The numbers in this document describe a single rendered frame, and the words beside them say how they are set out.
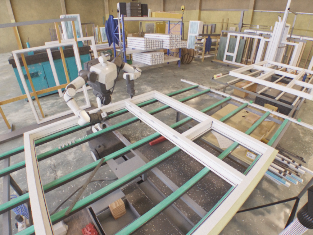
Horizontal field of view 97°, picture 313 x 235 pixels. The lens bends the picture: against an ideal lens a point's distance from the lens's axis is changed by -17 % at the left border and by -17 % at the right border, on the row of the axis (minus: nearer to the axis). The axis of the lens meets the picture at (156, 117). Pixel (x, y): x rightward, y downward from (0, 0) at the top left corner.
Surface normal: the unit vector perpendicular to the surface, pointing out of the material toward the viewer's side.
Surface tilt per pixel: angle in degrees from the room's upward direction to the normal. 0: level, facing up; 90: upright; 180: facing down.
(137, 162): 0
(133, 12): 90
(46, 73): 90
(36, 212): 0
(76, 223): 0
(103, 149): 45
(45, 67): 90
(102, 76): 97
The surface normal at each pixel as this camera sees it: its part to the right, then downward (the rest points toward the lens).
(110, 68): 0.73, -0.25
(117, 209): 0.63, 0.40
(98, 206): 0.00, -0.86
